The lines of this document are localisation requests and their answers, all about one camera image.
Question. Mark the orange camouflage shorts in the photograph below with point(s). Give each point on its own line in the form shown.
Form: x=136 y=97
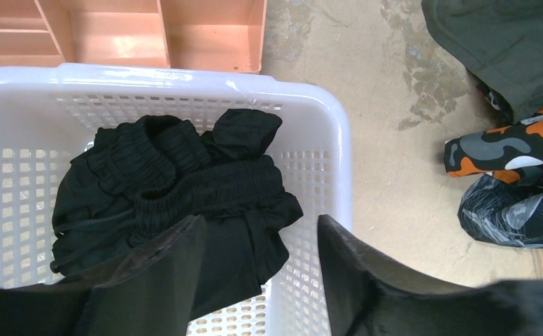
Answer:
x=510 y=154

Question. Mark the white plastic basket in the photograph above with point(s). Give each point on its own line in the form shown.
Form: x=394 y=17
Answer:
x=49 y=115

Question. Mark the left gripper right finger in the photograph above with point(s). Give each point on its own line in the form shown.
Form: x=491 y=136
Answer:
x=369 y=293

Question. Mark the dark leaf print shorts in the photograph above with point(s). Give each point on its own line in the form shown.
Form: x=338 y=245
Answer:
x=496 y=212

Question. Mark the peach plastic desk organizer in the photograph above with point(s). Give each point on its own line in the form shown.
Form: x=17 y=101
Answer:
x=198 y=35

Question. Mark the olive green shorts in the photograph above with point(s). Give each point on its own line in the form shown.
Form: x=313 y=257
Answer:
x=500 y=42

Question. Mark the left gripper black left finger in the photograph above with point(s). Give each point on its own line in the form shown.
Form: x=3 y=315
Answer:
x=148 y=291

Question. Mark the black shorts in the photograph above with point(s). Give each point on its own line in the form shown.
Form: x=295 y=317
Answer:
x=142 y=178

